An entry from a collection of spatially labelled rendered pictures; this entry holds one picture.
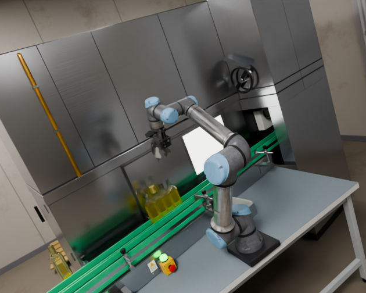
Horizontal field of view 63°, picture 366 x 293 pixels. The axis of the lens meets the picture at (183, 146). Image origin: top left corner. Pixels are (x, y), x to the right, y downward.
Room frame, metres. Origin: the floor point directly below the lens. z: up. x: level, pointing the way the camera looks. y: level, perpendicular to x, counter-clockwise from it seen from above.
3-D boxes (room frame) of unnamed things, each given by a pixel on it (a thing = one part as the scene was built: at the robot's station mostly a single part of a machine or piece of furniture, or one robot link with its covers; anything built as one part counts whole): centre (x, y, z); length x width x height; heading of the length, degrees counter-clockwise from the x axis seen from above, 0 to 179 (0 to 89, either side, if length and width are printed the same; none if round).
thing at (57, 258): (1.46, 0.85, 1.01); 0.06 x 0.06 x 0.26; 42
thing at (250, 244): (1.37, -0.14, 0.83); 0.15 x 0.15 x 0.10
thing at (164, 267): (1.45, 0.32, 0.79); 0.07 x 0.07 x 0.07; 32
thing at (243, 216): (1.37, -0.14, 0.95); 0.13 x 0.12 x 0.14; 122
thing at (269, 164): (2.08, -0.55, 0.90); 0.17 x 0.05 x 0.23; 32
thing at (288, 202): (1.98, 0.11, 0.73); 1.58 x 1.52 x 0.04; 113
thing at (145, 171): (2.03, 0.02, 1.15); 0.90 x 0.03 x 0.34; 122
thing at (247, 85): (2.30, -0.62, 1.49); 0.21 x 0.05 x 0.21; 32
